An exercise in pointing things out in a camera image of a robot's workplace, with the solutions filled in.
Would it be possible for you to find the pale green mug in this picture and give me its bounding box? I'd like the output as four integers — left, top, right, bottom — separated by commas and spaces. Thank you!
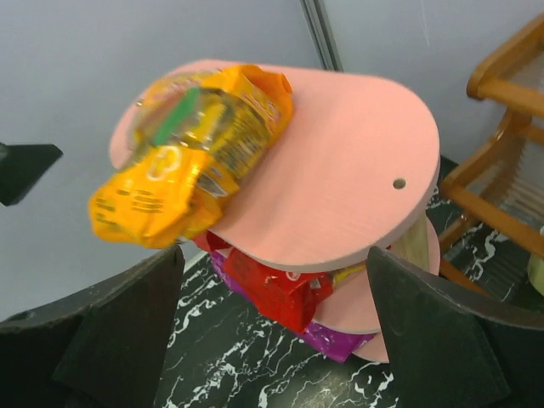
527, 253, 544, 296

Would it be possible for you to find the purple candy bag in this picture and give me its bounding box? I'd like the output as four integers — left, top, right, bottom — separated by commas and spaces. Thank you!
210, 248, 250, 301
297, 321, 376, 363

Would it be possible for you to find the orange candy bag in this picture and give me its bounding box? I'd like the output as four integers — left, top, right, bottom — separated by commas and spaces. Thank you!
89, 65, 294, 249

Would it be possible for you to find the red candy bag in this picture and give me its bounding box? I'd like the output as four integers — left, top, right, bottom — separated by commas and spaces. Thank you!
224, 249, 333, 333
193, 230, 231, 253

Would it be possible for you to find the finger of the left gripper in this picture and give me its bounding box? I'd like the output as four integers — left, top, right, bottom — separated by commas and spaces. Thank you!
1, 143, 63, 207

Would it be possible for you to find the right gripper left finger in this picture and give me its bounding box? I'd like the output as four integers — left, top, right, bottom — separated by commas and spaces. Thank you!
1, 245, 184, 407

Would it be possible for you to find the brown wooden cup rack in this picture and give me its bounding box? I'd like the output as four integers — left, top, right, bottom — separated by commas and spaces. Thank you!
439, 15, 543, 302

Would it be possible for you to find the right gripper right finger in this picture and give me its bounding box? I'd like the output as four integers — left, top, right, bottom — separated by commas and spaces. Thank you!
366, 246, 543, 407

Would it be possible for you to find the pink three-tier shelf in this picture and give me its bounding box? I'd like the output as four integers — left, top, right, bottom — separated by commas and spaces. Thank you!
108, 58, 443, 365

